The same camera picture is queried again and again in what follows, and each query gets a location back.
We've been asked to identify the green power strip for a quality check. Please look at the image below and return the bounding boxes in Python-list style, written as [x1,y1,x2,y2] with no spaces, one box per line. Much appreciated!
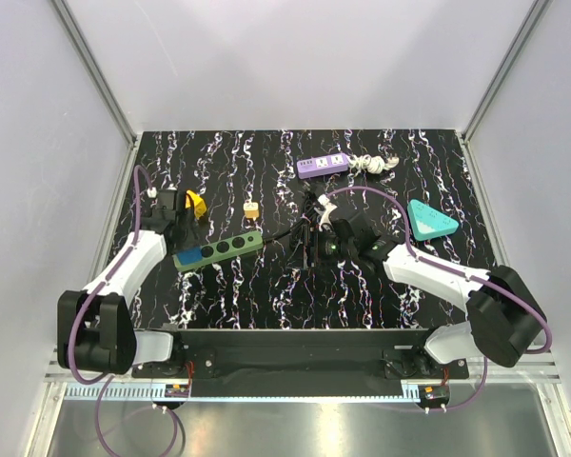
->
[172,230,264,272]

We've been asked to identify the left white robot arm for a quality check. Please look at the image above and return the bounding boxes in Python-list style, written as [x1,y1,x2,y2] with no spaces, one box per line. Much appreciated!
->
[57,189,207,385]

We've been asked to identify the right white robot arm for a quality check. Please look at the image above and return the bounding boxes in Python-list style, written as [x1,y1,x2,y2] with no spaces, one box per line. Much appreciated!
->
[289,190,552,378]

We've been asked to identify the blue cube socket adapter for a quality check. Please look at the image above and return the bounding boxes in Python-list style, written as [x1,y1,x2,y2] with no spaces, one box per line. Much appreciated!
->
[175,247,203,267]

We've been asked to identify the white coiled cable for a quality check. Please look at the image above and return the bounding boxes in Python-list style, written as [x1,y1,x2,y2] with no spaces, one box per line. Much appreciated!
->
[347,153,402,176]

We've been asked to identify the aluminium frame rail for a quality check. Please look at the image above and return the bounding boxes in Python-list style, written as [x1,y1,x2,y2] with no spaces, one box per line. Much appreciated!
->
[456,352,561,384]

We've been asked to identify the purple power strip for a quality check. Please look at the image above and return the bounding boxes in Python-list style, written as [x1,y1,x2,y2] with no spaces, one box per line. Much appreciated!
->
[296,152,349,179]

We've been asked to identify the yellow cube socket adapter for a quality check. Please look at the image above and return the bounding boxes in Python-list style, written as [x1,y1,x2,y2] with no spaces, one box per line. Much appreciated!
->
[185,190,207,220]

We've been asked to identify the small orange plug adapter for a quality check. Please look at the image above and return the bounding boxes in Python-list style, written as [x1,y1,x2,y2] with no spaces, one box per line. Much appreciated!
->
[244,201,260,221]

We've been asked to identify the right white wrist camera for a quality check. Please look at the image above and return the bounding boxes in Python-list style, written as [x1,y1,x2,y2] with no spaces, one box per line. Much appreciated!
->
[316,194,337,231]

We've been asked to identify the teal triangular power strip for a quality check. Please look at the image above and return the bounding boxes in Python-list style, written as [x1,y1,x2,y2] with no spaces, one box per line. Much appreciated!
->
[406,199,460,242]

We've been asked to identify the white slotted cable duct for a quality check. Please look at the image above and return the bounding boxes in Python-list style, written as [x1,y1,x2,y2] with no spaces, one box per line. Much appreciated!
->
[65,383,190,401]

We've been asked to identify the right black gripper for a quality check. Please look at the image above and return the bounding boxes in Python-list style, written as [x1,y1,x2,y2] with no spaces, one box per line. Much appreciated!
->
[285,225,357,270]

